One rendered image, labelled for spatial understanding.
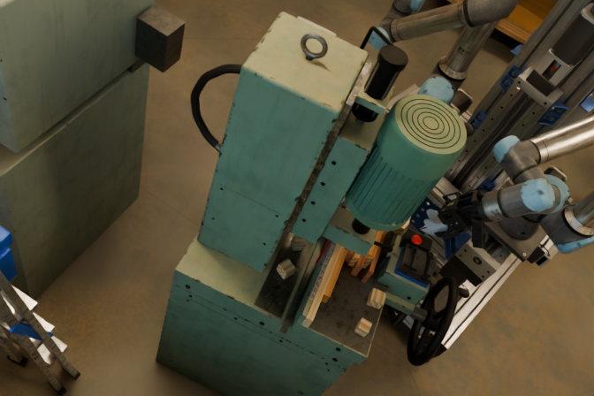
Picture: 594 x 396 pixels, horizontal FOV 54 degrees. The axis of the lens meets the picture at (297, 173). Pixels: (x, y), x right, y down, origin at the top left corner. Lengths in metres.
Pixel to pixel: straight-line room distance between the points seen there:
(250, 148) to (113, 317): 1.34
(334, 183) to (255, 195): 0.21
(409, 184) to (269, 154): 0.32
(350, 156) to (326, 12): 2.77
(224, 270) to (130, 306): 0.87
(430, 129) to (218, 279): 0.78
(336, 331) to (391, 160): 0.56
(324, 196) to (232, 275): 0.44
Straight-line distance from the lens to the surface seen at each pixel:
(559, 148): 1.66
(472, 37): 2.09
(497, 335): 3.00
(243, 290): 1.70
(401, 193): 1.31
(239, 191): 1.46
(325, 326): 1.61
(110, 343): 2.46
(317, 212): 1.47
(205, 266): 1.71
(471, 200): 1.51
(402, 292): 1.73
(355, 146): 1.26
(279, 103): 1.20
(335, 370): 1.83
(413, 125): 1.23
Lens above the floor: 2.32
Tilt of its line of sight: 51 degrees down
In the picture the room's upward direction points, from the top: 24 degrees clockwise
